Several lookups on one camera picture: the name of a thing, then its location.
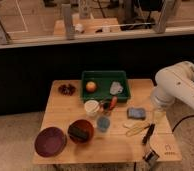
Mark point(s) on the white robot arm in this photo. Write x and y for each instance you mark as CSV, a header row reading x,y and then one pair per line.
x,y
174,82

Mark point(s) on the red bowl with dark sponge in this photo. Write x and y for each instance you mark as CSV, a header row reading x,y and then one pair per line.
x,y
81,131

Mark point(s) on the orange apple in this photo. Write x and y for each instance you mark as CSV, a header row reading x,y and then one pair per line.
x,y
91,86

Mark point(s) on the green plastic tray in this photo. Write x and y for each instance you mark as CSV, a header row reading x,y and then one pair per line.
x,y
104,80

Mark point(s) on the crumpled clear plastic wrap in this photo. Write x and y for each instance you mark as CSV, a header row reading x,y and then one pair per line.
x,y
116,88

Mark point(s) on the white cup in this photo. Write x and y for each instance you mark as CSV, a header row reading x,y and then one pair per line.
x,y
91,107

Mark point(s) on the dark grape bunch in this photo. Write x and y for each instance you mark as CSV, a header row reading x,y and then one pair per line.
x,y
67,89

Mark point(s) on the blue cup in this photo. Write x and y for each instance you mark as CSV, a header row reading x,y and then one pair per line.
x,y
103,123

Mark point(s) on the wooden spoon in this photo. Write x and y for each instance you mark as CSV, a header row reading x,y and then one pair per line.
x,y
130,125

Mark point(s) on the blue grey sponge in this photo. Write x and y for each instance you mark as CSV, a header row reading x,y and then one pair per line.
x,y
136,113

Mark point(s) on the wooden table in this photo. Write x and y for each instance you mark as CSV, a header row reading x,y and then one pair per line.
x,y
112,146

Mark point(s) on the red handled tool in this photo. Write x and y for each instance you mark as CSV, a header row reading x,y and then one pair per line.
x,y
110,105

